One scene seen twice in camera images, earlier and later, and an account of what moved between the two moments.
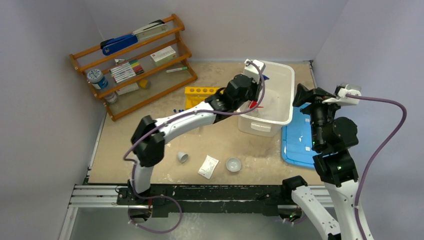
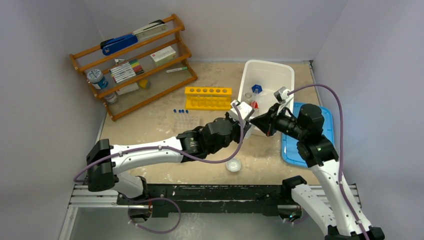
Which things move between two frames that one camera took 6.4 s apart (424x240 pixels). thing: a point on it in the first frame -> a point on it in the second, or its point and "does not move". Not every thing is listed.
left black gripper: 256,87 -> 237,125
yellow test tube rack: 195,95 does not move
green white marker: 176,69 does not move
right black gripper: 313,97 -> 272,119
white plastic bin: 275,108 does not move
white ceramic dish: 233,164 does not move
